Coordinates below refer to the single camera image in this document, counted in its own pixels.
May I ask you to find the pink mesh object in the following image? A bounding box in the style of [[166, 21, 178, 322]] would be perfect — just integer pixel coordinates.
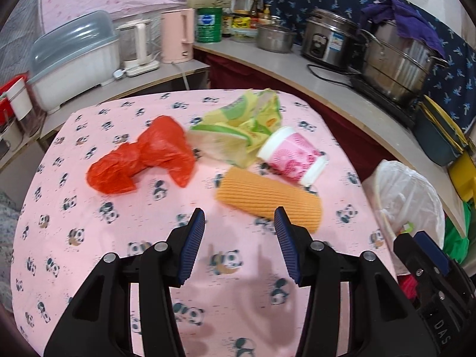
[[400, 273, 419, 300]]

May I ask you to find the clear food container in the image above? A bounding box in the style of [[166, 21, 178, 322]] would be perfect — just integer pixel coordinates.
[[232, 26, 259, 42]]

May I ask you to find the pink paper cup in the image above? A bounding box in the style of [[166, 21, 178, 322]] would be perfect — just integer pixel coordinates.
[[256, 126, 330, 187]]

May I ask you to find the pink electric kettle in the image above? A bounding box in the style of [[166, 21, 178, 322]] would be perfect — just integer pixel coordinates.
[[161, 8, 196, 64]]

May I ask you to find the green tin can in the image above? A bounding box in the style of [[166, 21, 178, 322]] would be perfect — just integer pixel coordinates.
[[196, 7, 224, 43]]

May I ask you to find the steel rice cooker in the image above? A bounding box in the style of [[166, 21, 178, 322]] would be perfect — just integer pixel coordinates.
[[301, 7, 359, 69]]

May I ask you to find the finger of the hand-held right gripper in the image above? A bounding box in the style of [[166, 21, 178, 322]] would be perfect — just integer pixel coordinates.
[[393, 233, 437, 281], [414, 231, 452, 268]]

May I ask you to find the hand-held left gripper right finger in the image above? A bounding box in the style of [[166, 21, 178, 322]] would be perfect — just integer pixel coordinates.
[[273, 206, 437, 357]]

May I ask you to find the white plastic cup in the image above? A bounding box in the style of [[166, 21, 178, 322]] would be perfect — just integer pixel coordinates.
[[7, 78, 35, 120]]

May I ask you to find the small steel pot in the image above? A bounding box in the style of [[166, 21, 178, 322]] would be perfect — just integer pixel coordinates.
[[256, 17, 297, 53]]

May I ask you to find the dark jar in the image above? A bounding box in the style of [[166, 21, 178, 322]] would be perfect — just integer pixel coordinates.
[[222, 9, 235, 38]]

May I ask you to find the white dish rack with cover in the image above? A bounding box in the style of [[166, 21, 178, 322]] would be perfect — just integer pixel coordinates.
[[29, 10, 120, 114]]

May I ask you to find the yellow green plastic bag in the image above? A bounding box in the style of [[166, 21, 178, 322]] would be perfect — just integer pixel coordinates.
[[187, 88, 285, 168]]

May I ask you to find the red bowl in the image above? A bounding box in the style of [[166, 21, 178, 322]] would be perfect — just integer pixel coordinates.
[[0, 76, 26, 120]]

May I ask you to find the bin with white liner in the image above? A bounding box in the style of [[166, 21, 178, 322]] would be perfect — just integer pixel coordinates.
[[362, 160, 447, 276]]

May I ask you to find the large steel steamer pot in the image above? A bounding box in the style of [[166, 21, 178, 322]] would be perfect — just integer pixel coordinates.
[[359, 20, 449, 105]]

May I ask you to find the white glass kettle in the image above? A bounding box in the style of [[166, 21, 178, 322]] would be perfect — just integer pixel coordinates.
[[117, 18, 160, 79]]

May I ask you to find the black induction cooker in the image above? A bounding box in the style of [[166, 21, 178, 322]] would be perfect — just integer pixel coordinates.
[[350, 76, 419, 127]]

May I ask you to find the grey speckled fabric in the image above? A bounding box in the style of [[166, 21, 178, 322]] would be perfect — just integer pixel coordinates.
[[0, 190, 23, 261]]

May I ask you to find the grey plastic sheeting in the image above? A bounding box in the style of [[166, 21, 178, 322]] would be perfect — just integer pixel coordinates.
[[0, 7, 45, 82]]

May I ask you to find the orange corrugated corn piece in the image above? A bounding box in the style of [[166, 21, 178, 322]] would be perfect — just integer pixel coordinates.
[[216, 166, 323, 233]]

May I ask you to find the red plastic bag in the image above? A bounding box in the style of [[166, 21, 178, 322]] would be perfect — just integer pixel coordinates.
[[87, 115, 196, 195]]

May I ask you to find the white power cable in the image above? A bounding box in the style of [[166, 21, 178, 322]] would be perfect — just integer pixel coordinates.
[[172, 61, 190, 92]]

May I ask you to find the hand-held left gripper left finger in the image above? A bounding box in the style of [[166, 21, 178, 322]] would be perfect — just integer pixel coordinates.
[[44, 207, 207, 357]]

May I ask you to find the pink panda tablecloth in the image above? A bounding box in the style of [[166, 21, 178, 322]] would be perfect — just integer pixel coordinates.
[[11, 89, 400, 357]]

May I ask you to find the black power cable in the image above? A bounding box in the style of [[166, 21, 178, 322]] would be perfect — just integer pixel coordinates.
[[307, 63, 358, 82]]

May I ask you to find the purple cloth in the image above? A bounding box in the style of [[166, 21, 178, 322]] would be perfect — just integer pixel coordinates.
[[360, 0, 445, 58]]

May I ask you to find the yellow basin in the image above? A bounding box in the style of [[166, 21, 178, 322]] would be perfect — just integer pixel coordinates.
[[448, 151, 476, 201]]

